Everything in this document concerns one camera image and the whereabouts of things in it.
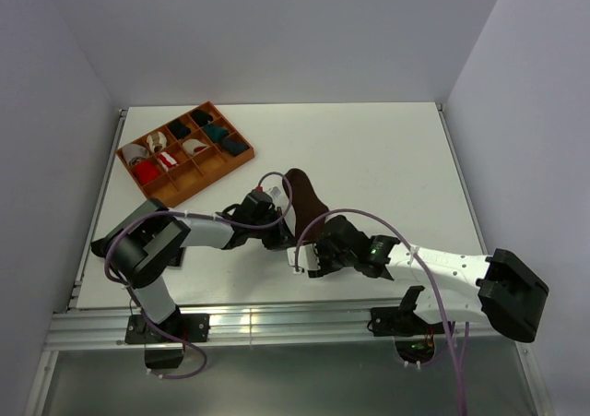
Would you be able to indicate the orange wooden divider tray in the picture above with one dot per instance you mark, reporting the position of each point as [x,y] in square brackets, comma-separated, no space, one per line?
[193,173]

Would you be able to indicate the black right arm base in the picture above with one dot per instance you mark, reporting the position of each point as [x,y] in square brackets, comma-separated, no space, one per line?
[414,338]

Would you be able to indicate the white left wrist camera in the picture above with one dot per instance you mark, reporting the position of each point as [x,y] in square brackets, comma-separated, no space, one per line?
[274,192]

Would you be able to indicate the teal green rolled sock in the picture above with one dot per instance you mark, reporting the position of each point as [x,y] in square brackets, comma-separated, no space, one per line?
[215,133]

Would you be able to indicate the black patterned sock pile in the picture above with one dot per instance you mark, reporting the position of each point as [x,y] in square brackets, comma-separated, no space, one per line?
[177,259]

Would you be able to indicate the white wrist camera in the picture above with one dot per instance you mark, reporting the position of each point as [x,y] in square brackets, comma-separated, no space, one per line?
[307,260]
[274,192]

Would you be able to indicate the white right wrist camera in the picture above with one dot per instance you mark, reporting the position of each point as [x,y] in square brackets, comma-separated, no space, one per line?
[307,260]

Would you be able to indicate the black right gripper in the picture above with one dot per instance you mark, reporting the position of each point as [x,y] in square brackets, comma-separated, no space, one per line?
[324,269]

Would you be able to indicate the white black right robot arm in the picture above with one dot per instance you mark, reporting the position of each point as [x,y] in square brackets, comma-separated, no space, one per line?
[499,291]

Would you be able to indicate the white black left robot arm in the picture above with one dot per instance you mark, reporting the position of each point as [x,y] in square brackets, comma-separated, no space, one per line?
[140,248]

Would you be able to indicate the red white striped sock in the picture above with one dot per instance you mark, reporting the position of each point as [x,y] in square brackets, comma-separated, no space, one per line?
[167,161]

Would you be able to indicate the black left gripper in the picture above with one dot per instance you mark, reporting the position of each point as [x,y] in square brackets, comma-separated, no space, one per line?
[282,238]

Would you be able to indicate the dark teal rolled sock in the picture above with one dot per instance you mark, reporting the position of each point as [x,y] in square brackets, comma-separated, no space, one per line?
[233,147]

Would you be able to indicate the aluminium frame rail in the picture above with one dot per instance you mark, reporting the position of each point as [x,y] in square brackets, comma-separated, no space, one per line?
[254,325]

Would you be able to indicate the beige brown rolled sock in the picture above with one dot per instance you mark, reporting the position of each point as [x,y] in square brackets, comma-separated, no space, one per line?
[156,141]

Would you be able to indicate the grey white rolled sock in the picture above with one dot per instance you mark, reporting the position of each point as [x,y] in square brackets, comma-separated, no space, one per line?
[133,153]

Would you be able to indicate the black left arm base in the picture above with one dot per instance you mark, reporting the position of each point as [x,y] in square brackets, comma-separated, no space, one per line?
[169,343]

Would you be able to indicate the white red rolled sock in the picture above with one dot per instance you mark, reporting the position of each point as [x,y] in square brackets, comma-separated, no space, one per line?
[192,146]

